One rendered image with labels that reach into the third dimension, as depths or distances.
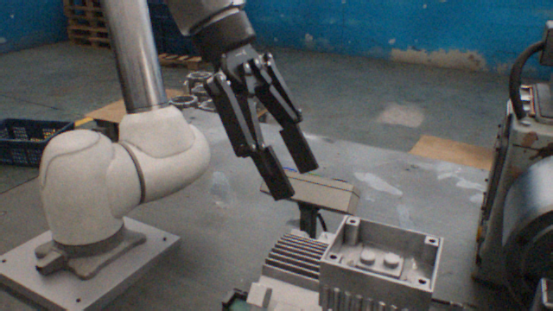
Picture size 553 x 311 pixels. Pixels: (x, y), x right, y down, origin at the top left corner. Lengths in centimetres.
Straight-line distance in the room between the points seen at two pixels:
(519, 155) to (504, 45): 522
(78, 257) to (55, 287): 7
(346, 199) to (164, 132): 47
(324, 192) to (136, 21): 57
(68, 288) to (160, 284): 18
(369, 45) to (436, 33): 91
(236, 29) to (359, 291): 33
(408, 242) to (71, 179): 66
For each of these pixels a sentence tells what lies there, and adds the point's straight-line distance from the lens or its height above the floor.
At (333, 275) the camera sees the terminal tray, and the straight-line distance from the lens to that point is 50.
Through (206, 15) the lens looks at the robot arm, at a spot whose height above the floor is 138.
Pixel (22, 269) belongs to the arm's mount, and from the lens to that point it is 111.
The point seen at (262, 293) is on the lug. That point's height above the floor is 109.
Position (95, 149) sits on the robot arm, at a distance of 96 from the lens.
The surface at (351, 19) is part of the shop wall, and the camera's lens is 645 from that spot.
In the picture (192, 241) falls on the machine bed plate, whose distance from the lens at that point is 111.
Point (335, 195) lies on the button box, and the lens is 76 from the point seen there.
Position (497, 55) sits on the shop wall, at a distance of 613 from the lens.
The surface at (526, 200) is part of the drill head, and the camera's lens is 77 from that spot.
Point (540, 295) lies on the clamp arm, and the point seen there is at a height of 125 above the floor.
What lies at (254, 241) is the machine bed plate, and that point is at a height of 80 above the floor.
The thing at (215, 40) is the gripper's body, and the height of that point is 135.
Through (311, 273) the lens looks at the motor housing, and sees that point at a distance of 54.
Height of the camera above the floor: 146
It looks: 27 degrees down
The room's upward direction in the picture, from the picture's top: straight up
